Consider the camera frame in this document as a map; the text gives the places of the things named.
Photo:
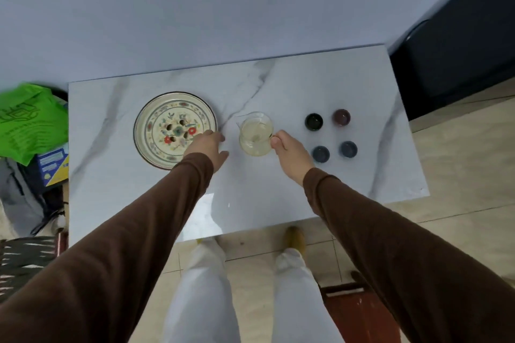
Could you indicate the clear glass pitcher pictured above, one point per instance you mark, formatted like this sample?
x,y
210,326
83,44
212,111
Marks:
x,y
255,135

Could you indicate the red stool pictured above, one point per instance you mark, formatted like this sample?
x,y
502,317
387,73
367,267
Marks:
x,y
358,314

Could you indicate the person's right hand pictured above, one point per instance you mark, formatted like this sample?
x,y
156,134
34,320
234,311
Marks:
x,y
293,158

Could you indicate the black small tea cup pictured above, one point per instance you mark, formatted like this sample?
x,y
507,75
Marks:
x,y
314,122

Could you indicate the maroon small tea cup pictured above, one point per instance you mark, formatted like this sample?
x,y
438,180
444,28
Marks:
x,y
341,117

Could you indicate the floral patterned ceramic plate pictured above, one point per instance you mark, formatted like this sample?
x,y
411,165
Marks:
x,y
167,125

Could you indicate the black white patterned cushion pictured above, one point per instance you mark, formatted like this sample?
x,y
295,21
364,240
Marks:
x,y
22,262

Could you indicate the person's right fingers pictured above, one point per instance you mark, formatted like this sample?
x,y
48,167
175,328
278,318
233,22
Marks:
x,y
281,140

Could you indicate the blue and yellow box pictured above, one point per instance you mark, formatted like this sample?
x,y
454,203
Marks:
x,y
52,166

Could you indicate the person's left hand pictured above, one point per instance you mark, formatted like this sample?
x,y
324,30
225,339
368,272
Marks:
x,y
207,152

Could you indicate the person's yellow shoe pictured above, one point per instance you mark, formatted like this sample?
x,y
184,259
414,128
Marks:
x,y
294,239
203,239

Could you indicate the person's left leg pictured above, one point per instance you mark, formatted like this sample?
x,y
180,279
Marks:
x,y
203,298

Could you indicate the person's right forearm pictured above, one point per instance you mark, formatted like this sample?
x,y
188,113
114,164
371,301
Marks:
x,y
402,258

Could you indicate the person's left thumb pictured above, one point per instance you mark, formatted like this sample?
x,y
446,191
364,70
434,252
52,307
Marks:
x,y
223,158

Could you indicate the grey fabric bag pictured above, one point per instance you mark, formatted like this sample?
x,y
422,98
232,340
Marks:
x,y
20,198

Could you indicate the person's left yellow shoe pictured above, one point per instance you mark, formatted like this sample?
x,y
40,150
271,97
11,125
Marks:
x,y
203,239

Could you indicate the person's right yellow shoe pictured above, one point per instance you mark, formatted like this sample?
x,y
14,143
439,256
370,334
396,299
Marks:
x,y
294,239

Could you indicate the person's left forearm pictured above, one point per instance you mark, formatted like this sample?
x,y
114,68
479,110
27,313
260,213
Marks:
x,y
120,250

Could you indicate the person's leg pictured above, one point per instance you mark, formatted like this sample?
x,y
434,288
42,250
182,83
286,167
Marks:
x,y
203,298
299,298

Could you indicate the dark blue small tea cup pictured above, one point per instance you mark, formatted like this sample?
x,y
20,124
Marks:
x,y
348,149
320,154

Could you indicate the green plastic bag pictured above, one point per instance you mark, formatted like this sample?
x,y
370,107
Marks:
x,y
30,121

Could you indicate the person's right leg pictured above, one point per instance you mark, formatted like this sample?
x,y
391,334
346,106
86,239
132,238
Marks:
x,y
299,298

